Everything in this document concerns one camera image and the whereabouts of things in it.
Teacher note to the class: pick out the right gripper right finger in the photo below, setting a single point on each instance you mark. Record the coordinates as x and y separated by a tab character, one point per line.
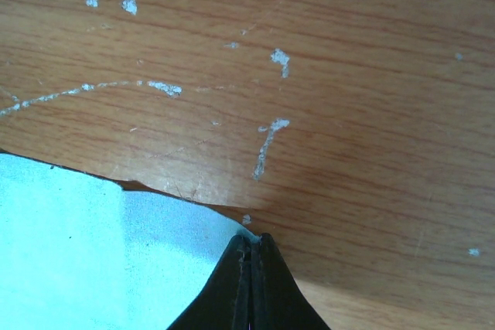
277	301

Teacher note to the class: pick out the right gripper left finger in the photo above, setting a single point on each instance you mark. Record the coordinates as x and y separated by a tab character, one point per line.
225	300

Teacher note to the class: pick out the light blue cloth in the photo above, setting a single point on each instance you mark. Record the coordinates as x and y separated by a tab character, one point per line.
80	252

